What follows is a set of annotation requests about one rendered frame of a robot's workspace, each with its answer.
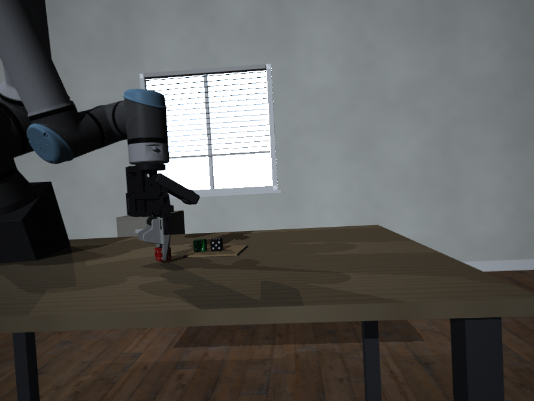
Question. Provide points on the red die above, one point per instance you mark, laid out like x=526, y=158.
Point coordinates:
x=158, y=254

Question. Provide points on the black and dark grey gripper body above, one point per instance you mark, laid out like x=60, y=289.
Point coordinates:
x=139, y=203

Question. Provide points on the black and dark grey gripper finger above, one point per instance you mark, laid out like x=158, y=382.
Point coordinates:
x=148, y=227
x=160, y=231

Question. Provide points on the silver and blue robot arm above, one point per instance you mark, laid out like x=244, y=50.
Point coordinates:
x=36, y=113

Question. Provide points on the black die with white pips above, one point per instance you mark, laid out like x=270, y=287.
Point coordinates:
x=216, y=244

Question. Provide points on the green die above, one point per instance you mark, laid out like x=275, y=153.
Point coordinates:
x=200, y=245

